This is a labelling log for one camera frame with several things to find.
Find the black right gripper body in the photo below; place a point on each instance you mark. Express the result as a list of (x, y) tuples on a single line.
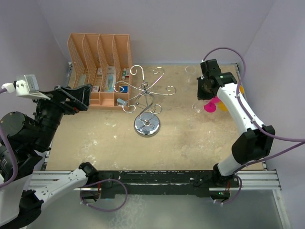
[(203, 92)]

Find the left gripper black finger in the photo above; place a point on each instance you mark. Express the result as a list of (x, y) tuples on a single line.
[(71, 93), (82, 105)]

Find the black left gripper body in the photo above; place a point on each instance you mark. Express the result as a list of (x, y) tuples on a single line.
[(52, 111)]

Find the clear wine glass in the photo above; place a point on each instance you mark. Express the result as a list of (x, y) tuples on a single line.
[(191, 72), (198, 106)]

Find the orange plastic wine glass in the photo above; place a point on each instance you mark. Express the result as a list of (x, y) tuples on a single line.
[(229, 94)]

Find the pink plastic wine glass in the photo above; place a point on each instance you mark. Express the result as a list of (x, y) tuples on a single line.
[(211, 105)]

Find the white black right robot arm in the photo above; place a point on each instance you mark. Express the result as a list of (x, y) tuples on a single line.
[(255, 139)]

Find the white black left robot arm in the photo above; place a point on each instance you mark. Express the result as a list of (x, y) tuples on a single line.
[(22, 141)]

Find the blue stapler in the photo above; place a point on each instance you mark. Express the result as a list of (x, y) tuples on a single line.
[(120, 102)]

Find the orange perforated desk organizer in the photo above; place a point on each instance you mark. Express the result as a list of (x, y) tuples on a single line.
[(99, 59)]

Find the white glue stick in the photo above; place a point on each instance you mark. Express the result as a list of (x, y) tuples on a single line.
[(124, 74)]

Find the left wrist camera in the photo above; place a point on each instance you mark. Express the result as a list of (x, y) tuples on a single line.
[(26, 86)]

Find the chrome wire wine glass rack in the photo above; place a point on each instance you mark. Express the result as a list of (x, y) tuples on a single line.
[(146, 123)]

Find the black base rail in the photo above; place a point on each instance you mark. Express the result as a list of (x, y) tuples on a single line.
[(198, 183)]

